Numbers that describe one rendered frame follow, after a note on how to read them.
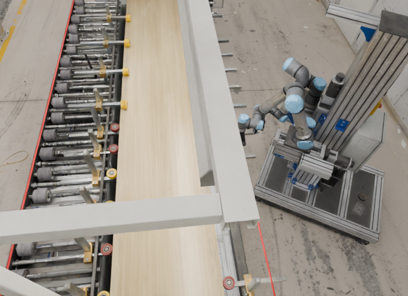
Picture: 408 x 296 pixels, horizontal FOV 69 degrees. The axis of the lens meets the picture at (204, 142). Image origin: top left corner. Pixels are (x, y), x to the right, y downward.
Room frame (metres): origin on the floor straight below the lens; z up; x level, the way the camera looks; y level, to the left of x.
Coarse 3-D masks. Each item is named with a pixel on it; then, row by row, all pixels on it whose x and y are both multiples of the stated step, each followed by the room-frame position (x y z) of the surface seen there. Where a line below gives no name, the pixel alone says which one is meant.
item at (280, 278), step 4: (280, 276) 0.49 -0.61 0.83; (284, 276) 0.50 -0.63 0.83; (244, 280) 0.45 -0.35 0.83; (260, 280) 0.46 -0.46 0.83; (264, 280) 0.46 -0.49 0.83; (268, 280) 0.46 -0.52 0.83; (272, 280) 0.46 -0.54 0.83; (276, 280) 0.46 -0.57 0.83; (280, 280) 0.47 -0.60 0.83; (284, 280) 0.47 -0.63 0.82; (236, 284) 0.42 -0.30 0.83; (240, 284) 0.42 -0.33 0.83; (244, 284) 0.42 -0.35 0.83
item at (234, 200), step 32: (192, 0) 1.00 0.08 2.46; (192, 32) 0.84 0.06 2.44; (224, 96) 0.55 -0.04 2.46; (224, 128) 0.44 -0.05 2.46; (224, 160) 0.35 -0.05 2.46; (224, 192) 0.28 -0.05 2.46; (0, 224) 0.17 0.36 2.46; (32, 224) 0.18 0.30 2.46; (64, 224) 0.18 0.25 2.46; (96, 224) 0.19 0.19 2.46; (128, 224) 0.20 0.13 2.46; (160, 224) 0.21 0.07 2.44; (192, 224) 0.22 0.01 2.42; (224, 224) 0.21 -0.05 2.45; (256, 224) 0.23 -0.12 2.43; (0, 288) 0.12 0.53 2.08; (32, 288) 0.15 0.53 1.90
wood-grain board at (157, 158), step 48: (144, 0) 3.72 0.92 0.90; (144, 48) 2.74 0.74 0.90; (144, 96) 2.01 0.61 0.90; (144, 144) 1.45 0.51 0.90; (192, 144) 1.49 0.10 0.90; (144, 192) 1.00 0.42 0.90; (192, 192) 1.04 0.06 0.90; (144, 240) 0.64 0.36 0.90; (192, 240) 0.67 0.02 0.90; (144, 288) 0.34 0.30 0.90; (192, 288) 0.36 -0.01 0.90
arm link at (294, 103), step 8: (288, 88) 1.53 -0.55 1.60; (296, 88) 1.50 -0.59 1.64; (288, 96) 1.44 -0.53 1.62; (296, 96) 1.42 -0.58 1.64; (288, 104) 1.39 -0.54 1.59; (296, 104) 1.38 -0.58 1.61; (304, 104) 1.43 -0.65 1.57; (296, 112) 1.37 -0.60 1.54; (304, 112) 1.43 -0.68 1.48; (296, 120) 1.40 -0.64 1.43; (304, 120) 1.40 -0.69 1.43; (296, 128) 1.40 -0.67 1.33; (304, 128) 1.39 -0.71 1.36; (296, 136) 1.40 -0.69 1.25; (304, 136) 1.38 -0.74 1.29; (312, 136) 1.40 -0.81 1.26; (304, 144) 1.35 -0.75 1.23; (312, 144) 1.35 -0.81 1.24
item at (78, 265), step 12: (84, 36) 3.07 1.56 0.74; (96, 36) 3.09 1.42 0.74; (108, 36) 3.11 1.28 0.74; (84, 48) 2.86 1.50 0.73; (96, 48) 2.89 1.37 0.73; (84, 96) 2.09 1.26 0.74; (108, 96) 2.13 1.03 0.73; (84, 144) 1.51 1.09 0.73; (84, 168) 1.25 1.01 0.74; (60, 192) 1.02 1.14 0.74; (36, 204) 0.90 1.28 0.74; (48, 204) 0.90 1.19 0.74; (60, 240) 0.64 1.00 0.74; (72, 240) 0.64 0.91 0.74; (72, 264) 0.48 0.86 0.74; (84, 264) 0.48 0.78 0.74
